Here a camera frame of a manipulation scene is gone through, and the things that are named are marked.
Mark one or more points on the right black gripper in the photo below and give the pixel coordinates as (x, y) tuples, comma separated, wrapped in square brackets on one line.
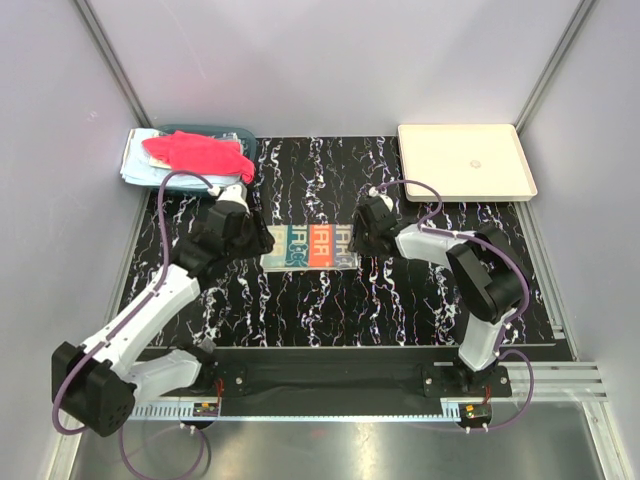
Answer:
[(356, 244)]

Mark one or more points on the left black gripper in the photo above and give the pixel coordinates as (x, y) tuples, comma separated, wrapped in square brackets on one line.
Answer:
[(262, 240)]

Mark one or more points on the colourful bear print towel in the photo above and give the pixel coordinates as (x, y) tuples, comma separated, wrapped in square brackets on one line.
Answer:
[(321, 247)]

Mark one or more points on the red towel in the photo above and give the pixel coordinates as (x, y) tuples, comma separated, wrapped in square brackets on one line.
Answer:
[(200, 154)]

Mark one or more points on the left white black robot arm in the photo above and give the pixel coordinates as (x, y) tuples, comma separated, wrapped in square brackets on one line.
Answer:
[(101, 381)]

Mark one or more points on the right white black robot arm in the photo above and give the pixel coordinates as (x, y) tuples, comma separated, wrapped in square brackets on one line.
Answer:
[(491, 281)]

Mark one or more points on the black marble pattern mat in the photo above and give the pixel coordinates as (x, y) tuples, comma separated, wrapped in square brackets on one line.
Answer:
[(391, 302)]

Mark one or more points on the teal plastic basket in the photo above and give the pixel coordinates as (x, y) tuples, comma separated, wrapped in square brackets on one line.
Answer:
[(195, 164)]

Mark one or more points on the light blue towel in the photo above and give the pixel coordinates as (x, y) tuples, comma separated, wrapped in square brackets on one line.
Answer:
[(140, 169)]

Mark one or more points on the cream plastic tray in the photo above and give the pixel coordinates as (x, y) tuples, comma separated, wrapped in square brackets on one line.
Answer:
[(464, 162)]

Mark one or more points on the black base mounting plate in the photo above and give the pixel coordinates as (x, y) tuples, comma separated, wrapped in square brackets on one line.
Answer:
[(246, 371)]

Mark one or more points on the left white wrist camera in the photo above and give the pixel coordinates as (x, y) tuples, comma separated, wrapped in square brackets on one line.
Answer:
[(236, 193)]

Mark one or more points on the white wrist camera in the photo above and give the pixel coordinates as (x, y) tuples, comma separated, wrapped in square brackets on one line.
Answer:
[(383, 197), (236, 193)]

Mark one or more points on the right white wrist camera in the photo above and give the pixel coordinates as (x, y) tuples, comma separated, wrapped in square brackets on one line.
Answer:
[(383, 197)]

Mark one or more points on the aluminium rail with slots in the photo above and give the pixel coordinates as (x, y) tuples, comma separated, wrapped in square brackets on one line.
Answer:
[(425, 395)]

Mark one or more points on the left aluminium frame post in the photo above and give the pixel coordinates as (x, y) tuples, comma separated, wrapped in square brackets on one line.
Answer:
[(99, 37)]

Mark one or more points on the aluminium frame post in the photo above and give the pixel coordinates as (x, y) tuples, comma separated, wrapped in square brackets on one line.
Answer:
[(567, 39), (99, 37)]

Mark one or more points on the right aluminium frame post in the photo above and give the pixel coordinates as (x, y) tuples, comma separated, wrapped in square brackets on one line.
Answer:
[(567, 39)]

